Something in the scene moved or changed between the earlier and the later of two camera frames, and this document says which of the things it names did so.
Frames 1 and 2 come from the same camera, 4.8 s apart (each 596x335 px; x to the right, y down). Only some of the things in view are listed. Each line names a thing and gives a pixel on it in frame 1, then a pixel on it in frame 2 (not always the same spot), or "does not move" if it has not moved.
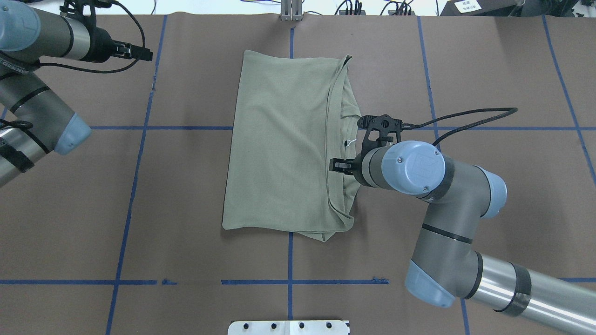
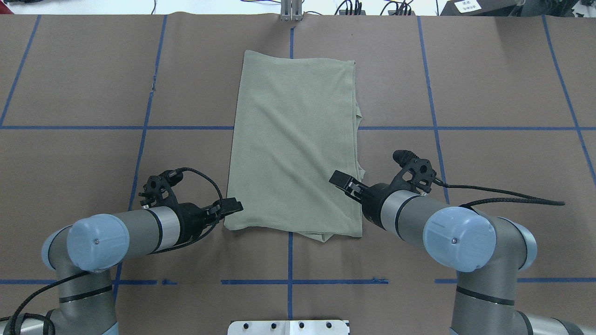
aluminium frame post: [291, 10] does not move
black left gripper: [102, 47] to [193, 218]
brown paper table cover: [125, 236] does not move
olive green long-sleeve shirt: [291, 114] does not move
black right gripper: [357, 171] to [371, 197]
